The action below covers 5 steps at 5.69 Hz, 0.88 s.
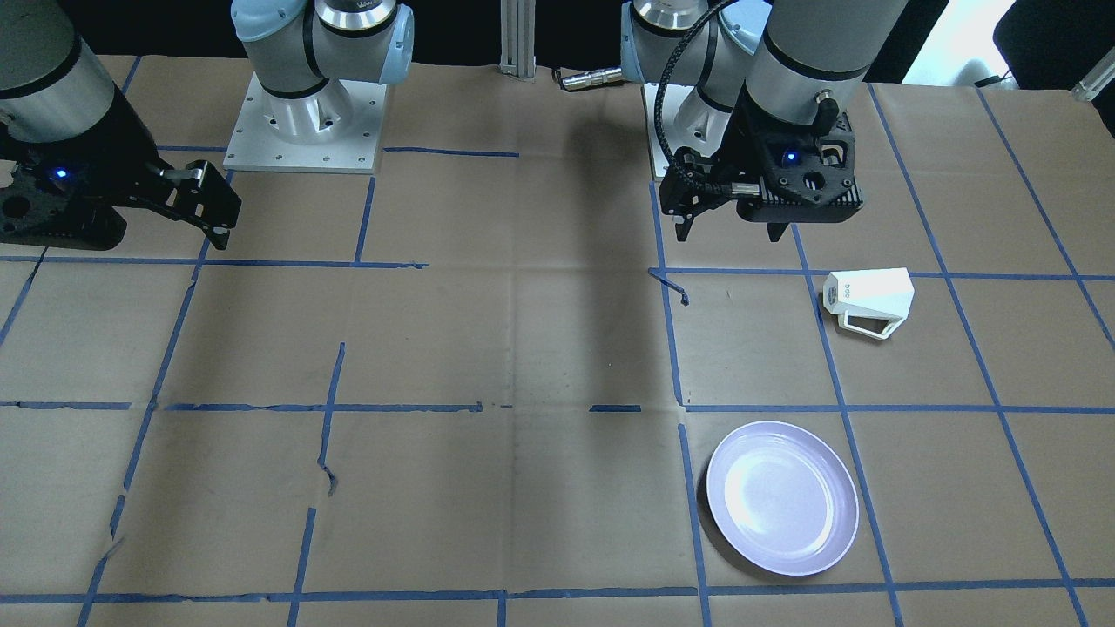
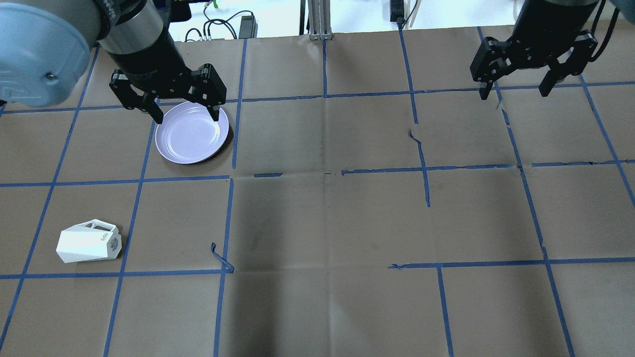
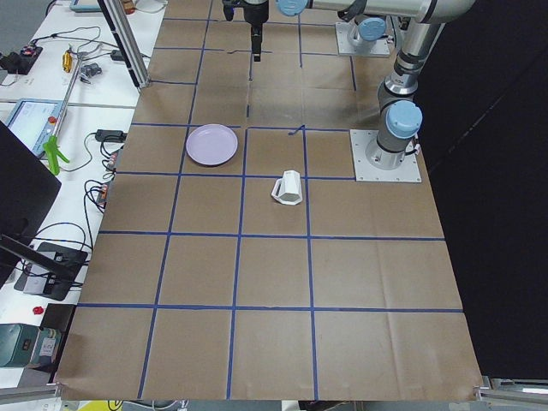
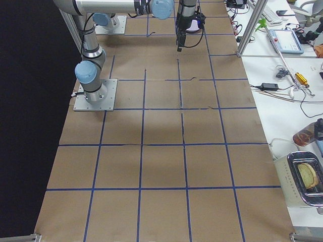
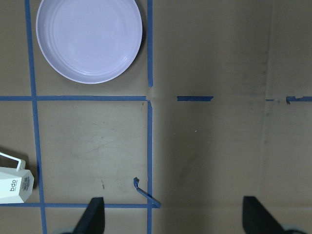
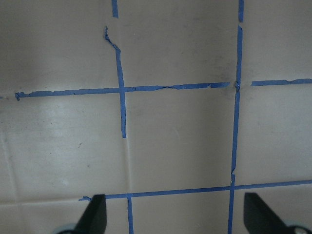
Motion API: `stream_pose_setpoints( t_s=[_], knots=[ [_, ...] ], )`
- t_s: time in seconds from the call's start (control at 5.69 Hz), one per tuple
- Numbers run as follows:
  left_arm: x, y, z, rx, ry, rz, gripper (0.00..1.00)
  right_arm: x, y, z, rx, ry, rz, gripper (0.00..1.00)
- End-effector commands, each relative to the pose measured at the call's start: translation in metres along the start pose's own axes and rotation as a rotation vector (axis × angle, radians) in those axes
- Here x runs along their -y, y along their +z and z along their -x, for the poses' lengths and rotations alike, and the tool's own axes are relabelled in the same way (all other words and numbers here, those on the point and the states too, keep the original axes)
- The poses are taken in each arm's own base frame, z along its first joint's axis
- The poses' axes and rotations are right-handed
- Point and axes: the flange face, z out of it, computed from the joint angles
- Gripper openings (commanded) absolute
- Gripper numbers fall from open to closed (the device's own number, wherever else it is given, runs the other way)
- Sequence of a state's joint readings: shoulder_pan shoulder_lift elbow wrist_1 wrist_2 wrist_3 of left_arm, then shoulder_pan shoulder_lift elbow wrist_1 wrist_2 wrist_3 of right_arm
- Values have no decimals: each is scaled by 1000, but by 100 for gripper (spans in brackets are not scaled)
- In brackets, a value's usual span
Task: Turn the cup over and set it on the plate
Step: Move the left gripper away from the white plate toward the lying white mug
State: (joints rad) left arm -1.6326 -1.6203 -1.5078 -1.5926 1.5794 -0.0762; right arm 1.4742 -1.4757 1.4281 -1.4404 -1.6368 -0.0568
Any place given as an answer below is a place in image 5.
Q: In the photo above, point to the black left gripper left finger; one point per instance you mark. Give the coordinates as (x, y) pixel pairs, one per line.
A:
(93, 218)

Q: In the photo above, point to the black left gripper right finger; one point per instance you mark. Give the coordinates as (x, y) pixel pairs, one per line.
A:
(257, 220)

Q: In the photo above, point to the white faceted ceramic cup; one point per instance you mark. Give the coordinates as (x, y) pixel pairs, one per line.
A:
(16, 184)

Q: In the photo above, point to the lavender round plate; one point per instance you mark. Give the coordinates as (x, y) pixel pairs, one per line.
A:
(89, 41)

